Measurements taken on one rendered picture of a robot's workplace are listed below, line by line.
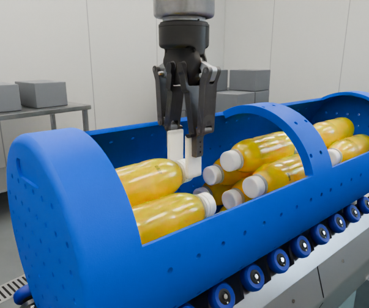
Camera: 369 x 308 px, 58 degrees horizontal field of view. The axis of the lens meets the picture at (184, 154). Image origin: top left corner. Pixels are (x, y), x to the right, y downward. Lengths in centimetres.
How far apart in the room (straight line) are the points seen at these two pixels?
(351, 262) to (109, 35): 410
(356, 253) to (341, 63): 481
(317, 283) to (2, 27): 364
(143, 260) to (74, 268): 7
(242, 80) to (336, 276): 370
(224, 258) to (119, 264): 16
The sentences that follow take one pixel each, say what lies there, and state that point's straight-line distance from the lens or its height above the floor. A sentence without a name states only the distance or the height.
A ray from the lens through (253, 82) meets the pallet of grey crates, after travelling 429.
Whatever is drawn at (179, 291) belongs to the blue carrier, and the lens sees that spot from 43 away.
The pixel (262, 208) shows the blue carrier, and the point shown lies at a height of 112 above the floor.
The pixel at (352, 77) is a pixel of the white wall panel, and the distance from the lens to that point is 557.
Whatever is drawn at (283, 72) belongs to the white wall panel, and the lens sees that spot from 592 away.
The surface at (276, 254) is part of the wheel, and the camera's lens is 65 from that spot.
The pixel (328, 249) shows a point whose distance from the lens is 81.
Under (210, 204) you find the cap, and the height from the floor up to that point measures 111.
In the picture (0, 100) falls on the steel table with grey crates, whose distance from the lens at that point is 310.
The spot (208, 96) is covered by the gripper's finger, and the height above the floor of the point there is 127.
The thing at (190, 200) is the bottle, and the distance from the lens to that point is 48.
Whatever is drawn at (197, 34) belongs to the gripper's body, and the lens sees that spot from 49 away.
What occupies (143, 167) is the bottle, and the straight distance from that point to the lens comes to 49.
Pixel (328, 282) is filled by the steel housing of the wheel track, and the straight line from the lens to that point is 82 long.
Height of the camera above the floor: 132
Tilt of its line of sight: 16 degrees down
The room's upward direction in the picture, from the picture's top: straight up
